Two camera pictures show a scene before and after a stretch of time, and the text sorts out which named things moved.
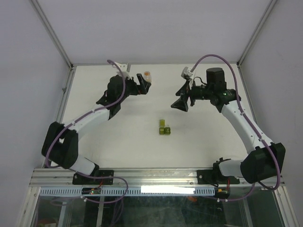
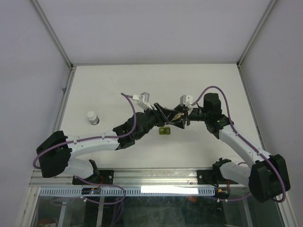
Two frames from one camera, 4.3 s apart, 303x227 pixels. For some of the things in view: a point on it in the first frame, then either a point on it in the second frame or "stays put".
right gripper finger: x=184 y=89 to x=180 y=109
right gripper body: x=198 y=92 to x=196 y=114
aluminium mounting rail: x=60 y=178 stays put
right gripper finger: x=181 y=103 to x=180 y=124
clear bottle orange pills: x=147 y=76 to x=178 y=116
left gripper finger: x=142 y=81 to x=168 y=113
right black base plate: x=215 y=177 stays put
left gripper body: x=130 y=88 to x=158 y=120
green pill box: x=163 y=129 stays put
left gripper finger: x=145 y=88 to x=169 y=117
